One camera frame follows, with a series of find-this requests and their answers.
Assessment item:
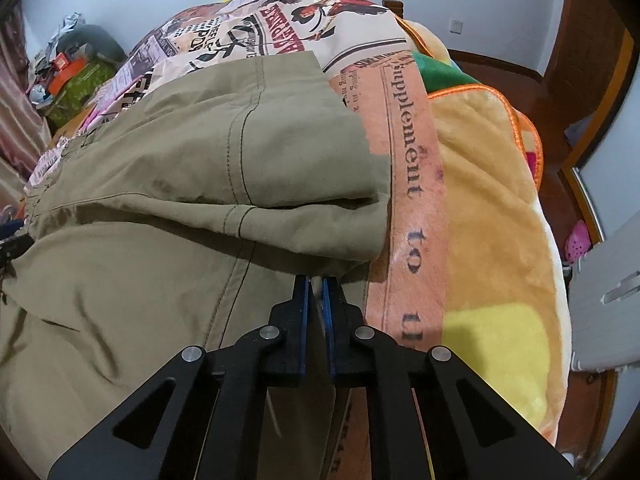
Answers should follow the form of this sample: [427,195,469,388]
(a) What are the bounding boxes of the olive green pants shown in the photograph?
[1,52,390,478]

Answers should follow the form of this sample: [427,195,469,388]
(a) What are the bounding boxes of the yellow orange plush blanket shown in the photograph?
[399,20,570,442]

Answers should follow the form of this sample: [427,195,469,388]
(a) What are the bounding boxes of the white plastic stool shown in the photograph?
[568,216,640,372]

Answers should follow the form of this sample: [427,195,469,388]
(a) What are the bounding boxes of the pink slipper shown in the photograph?
[564,220,591,263]

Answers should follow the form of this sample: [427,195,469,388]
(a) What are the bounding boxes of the striped red beige curtain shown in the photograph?
[0,3,51,208]

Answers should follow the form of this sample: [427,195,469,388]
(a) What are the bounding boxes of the green patterned storage bin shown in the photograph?
[44,60,116,128]

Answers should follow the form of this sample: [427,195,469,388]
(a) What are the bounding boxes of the newspaper print bed sheet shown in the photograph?
[24,0,452,480]

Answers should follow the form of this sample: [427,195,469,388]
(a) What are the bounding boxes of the orange box on bin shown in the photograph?
[47,52,89,96]

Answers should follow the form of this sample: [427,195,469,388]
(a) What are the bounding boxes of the grey green pillow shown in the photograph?
[63,25,127,65]

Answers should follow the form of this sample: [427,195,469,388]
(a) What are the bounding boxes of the wall power socket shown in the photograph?
[449,20,463,35]

